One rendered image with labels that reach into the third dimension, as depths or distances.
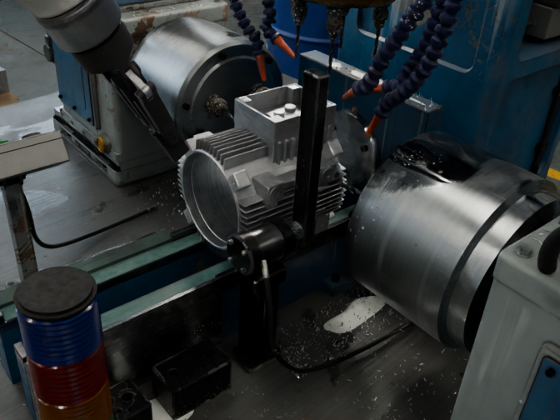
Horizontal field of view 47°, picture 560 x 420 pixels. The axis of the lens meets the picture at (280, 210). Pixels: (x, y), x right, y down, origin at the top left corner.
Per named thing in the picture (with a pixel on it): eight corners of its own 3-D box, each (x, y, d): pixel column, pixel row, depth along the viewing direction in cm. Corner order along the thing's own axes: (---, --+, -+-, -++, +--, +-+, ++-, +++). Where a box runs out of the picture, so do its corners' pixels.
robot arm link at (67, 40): (77, -38, 79) (104, 1, 83) (20, 7, 77) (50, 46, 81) (112, -22, 73) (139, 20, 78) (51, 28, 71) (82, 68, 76)
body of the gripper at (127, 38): (132, 22, 77) (167, 77, 84) (99, 3, 83) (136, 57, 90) (84, 62, 76) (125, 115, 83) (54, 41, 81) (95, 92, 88)
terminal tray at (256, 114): (290, 122, 109) (293, 82, 105) (333, 147, 102) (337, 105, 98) (232, 140, 102) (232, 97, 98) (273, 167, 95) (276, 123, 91)
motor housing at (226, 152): (271, 188, 120) (276, 93, 109) (341, 238, 107) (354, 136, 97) (177, 223, 109) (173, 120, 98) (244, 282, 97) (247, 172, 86)
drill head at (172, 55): (194, 96, 154) (192, -11, 141) (293, 157, 131) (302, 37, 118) (97, 120, 141) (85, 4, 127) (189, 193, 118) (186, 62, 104)
